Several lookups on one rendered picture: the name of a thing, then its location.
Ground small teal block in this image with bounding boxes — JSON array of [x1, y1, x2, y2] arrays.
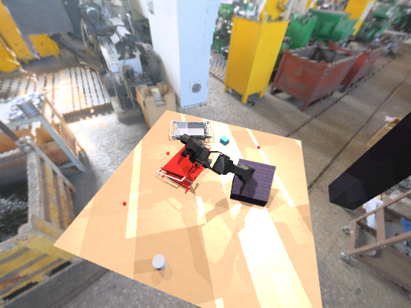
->
[[220, 136, 229, 146]]

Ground red plastic tray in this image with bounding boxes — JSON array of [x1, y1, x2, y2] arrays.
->
[[164, 163, 204, 192]]

